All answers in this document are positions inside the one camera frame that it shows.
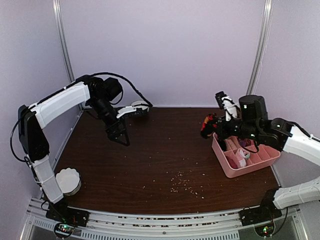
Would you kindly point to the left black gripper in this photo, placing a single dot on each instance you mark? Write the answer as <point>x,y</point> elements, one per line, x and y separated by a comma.
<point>112,134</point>

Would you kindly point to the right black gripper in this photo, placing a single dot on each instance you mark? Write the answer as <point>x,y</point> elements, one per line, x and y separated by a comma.
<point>221,132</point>

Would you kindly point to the maroon purple orange sock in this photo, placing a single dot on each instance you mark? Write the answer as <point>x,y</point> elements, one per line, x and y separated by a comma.
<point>245,143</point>

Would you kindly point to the black argyle sock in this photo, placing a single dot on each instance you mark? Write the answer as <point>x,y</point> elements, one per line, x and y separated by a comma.
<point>209,125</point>

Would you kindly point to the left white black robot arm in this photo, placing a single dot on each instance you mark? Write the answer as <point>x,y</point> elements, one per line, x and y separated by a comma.
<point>90,90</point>

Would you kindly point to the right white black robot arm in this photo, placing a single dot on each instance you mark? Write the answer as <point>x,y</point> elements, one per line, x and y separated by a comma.
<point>294,142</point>

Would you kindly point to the teal white ceramic bowl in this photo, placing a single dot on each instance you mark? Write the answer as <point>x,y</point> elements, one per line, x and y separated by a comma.
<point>142,108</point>

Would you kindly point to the beige rolled sock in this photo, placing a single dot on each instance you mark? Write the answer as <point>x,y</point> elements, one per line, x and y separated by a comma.
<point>231,145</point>

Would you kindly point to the black rolled sock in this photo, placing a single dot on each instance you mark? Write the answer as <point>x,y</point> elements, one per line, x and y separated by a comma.
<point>222,145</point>

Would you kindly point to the pink divided organizer box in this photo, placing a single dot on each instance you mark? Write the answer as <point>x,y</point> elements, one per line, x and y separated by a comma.
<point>261,157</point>

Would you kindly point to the white pink rolled sock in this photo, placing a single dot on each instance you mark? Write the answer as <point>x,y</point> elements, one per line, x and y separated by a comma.
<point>241,157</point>

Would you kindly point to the red rolled sock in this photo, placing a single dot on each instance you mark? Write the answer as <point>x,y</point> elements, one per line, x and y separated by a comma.
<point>231,162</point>

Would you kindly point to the white scalloped bowl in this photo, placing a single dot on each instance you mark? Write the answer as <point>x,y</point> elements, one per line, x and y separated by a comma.
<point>69,181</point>

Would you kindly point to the right aluminium frame post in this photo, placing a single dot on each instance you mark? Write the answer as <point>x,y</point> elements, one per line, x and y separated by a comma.
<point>262,42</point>

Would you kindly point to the aluminium frame post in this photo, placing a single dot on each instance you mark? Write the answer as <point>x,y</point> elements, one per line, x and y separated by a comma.
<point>262,42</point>
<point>62,37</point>

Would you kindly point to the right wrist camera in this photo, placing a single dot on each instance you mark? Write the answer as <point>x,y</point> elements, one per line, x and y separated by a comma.
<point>226,103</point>

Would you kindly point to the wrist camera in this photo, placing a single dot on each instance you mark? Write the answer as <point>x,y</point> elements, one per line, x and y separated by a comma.
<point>226,103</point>
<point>125,112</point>

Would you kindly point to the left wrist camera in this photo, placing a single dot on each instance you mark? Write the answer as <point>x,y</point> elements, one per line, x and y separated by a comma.
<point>125,112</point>

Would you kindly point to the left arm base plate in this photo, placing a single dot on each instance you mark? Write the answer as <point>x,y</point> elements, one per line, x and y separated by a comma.
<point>71,216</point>

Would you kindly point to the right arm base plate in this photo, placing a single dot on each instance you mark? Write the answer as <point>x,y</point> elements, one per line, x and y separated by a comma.
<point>257,215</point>

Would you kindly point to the front aluminium rail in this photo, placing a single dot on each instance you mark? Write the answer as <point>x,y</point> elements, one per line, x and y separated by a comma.
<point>219,225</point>

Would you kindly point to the left aluminium frame post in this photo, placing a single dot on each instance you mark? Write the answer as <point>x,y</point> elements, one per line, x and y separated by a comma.
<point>62,37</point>

